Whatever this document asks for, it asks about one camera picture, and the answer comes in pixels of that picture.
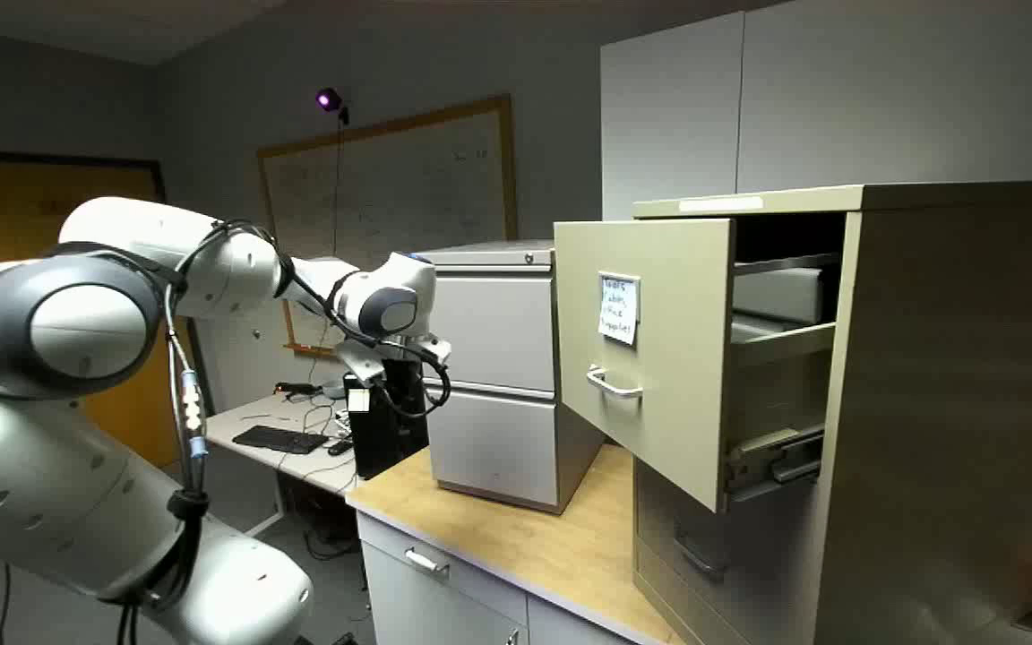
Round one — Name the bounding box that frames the silver top drawer handle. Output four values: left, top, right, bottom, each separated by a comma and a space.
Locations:
583, 365, 645, 401

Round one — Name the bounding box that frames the grey two-drawer file cabinet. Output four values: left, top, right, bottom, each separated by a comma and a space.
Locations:
424, 242, 602, 513

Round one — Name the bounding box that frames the purple lit webcam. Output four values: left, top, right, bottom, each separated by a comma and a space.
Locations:
314, 85, 350, 127

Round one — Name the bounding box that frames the beige bottom drawer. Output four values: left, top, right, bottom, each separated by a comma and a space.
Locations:
635, 462, 816, 645

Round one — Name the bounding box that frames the framed whiteboard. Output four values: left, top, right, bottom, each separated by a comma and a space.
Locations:
253, 93, 524, 364

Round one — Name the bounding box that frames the white drawer label card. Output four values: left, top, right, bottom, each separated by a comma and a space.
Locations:
597, 274, 642, 347

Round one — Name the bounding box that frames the beige file cabinet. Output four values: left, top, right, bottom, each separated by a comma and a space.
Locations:
626, 179, 1032, 645

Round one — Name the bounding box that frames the wooden top counter cabinet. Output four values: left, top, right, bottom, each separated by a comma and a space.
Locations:
349, 446, 679, 645

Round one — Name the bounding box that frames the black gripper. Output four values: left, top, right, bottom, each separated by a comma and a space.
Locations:
345, 364, 427, 480

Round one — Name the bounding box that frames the black keyboard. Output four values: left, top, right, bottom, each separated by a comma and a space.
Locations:
233, 427, 326, 457

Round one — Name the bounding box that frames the beige top drawer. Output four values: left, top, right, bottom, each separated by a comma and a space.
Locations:
554, 220, 833, 513

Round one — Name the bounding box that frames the grey wall cabinet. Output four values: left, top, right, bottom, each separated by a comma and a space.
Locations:
597, 0, 1032, 220

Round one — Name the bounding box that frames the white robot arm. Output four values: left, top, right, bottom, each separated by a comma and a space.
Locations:
0, 198, 438, 645

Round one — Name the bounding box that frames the white desk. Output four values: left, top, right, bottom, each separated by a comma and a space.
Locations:
208, 396, 357, 496

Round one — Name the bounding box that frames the beige drawer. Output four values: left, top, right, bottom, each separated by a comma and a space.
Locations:
635, 462, 816, 645
554, 220, 833, 513

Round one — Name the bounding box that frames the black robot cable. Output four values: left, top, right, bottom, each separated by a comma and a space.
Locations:
110, 220, 454, 645

